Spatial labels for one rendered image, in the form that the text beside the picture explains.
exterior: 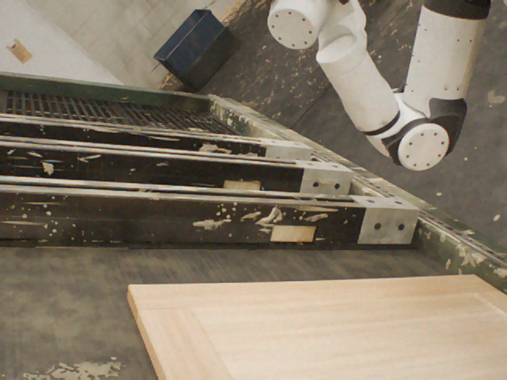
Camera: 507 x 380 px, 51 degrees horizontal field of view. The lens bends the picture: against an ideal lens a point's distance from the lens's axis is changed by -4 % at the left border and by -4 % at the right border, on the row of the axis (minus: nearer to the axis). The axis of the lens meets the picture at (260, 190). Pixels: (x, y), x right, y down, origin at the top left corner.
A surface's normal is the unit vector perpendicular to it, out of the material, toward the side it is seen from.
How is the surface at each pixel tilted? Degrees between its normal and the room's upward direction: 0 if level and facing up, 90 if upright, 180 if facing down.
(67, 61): 90
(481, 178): 0
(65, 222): 90
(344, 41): 7
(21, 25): 90
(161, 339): 56
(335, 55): 7
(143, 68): 90
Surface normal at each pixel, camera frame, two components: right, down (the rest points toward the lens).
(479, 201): -0.63, -0.58
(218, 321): 0.19, -0.94
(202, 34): 0.43, 0.30
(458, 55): 0.15, 0.56
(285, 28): -0.39, 0.76
